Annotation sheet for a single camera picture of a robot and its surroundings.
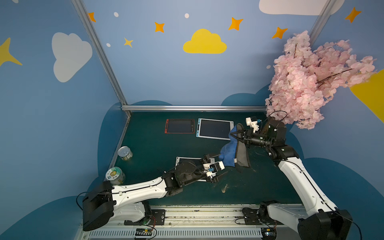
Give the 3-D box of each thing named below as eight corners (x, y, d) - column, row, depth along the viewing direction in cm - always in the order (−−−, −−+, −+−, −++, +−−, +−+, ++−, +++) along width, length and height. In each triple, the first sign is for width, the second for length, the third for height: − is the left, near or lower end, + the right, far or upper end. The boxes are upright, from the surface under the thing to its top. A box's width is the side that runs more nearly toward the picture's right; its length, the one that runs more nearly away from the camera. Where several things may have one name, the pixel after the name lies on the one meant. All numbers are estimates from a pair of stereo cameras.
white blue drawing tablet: (195, 138, 110) (195, 135, 107) (198, 120, 122) (198, 116, 119) (232, 143, 108) (234, 140, 105) (232, 124, 120) (233, 120, 116)
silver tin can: (119, 160, 96) (115, 156, 91) (122, 150, 101) (119, 146, 96) (131, 160, 96) (128, 156, 91) (134, 150, 101) (131, 146, 96)
